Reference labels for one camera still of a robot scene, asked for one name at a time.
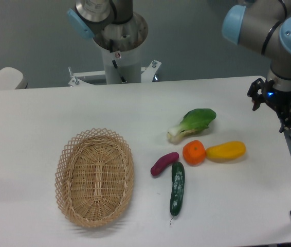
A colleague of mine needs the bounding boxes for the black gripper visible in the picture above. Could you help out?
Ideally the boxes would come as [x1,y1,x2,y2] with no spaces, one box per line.
[247,78,291,133]

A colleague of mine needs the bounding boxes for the green cucumber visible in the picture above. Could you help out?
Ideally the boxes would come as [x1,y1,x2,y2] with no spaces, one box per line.
[169,162,186,224]

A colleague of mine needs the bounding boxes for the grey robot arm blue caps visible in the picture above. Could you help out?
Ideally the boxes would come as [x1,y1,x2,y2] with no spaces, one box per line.
[222,1,291,132]

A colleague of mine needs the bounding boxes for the grey robot arm base joint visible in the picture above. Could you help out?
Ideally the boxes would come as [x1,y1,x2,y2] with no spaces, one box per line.
[67,1,134,40]

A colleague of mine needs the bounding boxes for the yellow mango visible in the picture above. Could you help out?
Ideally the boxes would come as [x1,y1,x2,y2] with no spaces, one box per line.
[206,141,246,162]

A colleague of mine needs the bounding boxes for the green bok choy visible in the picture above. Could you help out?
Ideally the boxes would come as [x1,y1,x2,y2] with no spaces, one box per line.
[167,108,216,144]

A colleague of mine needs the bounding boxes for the orange tangerine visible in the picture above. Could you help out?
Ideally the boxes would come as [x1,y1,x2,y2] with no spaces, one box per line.
[183,140,206,166]

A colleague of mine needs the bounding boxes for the purple sweet potato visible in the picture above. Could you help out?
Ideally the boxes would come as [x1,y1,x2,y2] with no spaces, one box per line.
[150,152,179,177]

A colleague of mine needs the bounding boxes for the woven wicker basket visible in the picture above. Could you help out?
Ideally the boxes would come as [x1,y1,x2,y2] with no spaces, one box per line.
[55,128,134,227]

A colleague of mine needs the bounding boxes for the white chair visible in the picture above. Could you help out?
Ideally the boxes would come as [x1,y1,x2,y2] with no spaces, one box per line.
[0,67,28,91]

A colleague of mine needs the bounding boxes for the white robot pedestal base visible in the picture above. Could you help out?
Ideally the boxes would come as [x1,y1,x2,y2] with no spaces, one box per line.
[67,9,161,86]

